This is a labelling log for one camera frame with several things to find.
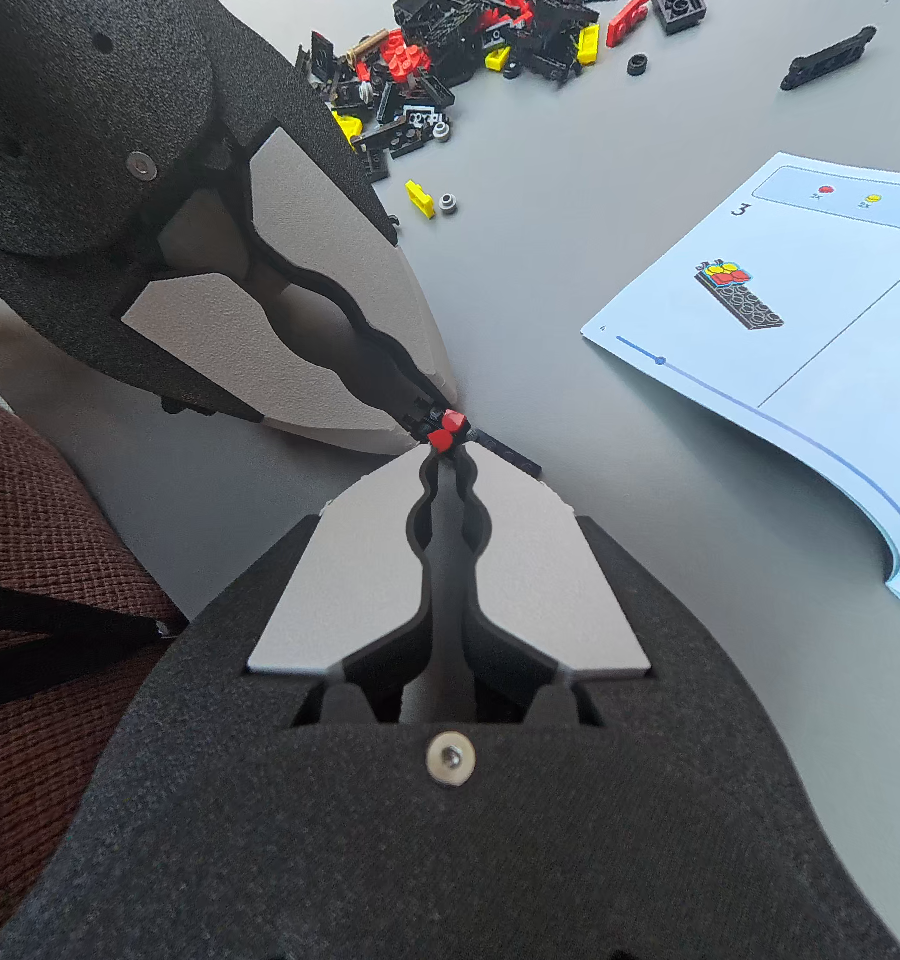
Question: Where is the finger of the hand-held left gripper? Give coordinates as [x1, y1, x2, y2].
[241, 124, 461, 412]
[120, 271, 422, 457]

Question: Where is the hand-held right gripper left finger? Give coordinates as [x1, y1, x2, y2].
[246, 446, 439, 725]

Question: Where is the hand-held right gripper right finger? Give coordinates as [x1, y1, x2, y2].
[456, 442, 653, 725]

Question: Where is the long black plate brick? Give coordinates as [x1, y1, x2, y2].
[407, 401, 543, 479]

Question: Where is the grey desk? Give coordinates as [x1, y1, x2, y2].
[0, 0, 900, 960]

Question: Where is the pile of large black bricks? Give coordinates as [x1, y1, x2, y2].
[294, 0, 608, 185]

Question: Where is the long red brick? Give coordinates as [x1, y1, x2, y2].
[606, 0, 652, 48]

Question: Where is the light blue instruction booklet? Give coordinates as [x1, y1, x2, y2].
[581, 152, 900, 625]

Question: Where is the dark grey square brick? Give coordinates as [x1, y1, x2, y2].
[651, 0, 708, 36]

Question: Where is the long black beam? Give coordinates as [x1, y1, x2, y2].
[780, 26, 878, 93]

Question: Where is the black strap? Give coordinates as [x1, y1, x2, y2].
[0, 583, 190, 639]
[0, 633, 167, 715]

